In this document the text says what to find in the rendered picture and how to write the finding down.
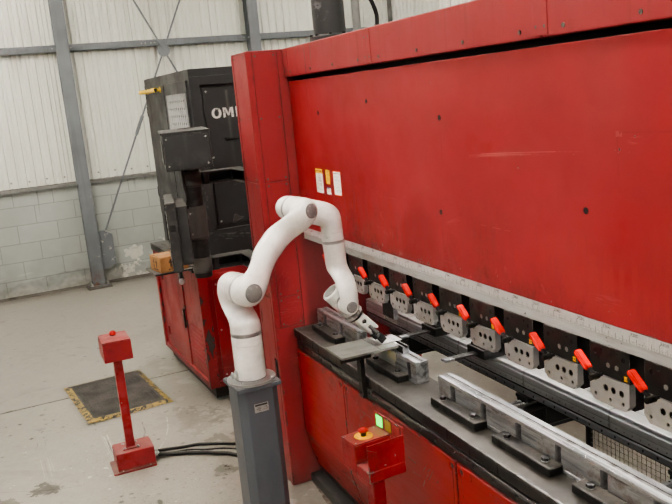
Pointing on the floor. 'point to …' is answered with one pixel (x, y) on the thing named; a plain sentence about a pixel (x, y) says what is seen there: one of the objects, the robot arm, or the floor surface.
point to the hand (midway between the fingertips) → (378, 336)
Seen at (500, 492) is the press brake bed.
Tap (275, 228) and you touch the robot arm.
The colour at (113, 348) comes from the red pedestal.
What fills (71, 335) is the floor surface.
